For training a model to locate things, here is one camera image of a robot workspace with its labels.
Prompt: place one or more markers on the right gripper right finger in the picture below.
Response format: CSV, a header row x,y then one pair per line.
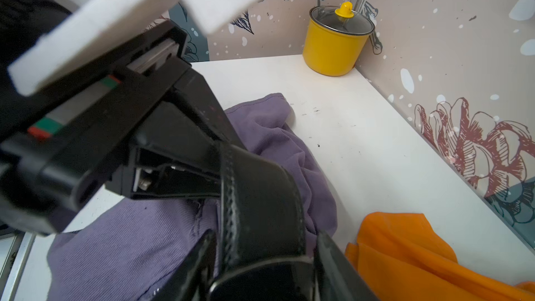
x,y
336,277

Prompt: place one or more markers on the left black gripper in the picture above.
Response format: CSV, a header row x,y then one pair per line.
x,y
139,120

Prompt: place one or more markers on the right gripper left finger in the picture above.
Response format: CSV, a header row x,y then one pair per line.
x,y
190,280

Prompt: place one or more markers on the lavender purple trousers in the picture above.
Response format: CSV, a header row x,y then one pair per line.
x,y
131,250

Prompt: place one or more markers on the black leather belt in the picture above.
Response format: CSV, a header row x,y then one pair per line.
x,y
263,250

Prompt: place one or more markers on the orange trousers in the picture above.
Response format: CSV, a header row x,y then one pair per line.
x,y
400,257

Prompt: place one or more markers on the yellow pot with lid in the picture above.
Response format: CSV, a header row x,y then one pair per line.
x,y
336,35

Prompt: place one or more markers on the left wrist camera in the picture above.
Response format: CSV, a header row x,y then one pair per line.
x,y
98,26

